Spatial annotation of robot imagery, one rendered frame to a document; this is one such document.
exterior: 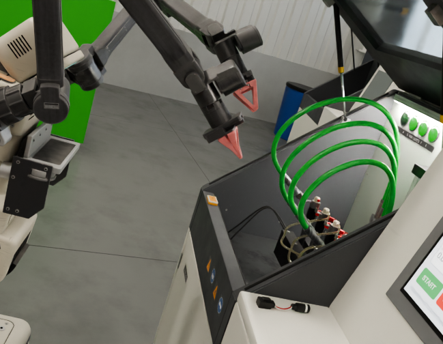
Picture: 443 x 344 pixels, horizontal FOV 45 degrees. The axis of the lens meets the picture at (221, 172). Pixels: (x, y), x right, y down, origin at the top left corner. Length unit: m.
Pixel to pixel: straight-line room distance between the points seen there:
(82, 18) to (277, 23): 4.42
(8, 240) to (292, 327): 0.81
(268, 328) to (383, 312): 0.23
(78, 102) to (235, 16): 4.05
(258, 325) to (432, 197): 0.44
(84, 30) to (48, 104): 3.31
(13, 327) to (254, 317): 1.17
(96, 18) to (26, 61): 3.16
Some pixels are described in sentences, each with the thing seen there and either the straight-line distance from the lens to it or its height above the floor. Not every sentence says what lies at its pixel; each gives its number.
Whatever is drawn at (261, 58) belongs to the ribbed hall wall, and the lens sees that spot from 8.39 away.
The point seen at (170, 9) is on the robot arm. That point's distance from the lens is 1.75.
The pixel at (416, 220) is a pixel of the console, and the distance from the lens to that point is 1.19.
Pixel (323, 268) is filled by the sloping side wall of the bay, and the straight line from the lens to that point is 1.25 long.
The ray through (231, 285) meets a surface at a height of 0.95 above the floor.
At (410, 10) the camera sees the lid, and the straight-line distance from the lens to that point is 1.38.
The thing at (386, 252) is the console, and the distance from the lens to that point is 1.22.
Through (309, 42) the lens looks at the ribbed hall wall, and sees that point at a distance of 8.73.
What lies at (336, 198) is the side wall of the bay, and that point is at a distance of 1.95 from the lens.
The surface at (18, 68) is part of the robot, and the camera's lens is 1.42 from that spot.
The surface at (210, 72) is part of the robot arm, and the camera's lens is 1.29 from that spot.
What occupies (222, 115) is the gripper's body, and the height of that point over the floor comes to 1.30.
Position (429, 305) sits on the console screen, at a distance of 1.07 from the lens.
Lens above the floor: 1.55
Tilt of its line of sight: 17 degrees down
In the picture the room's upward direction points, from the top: 18 degrees clockwise
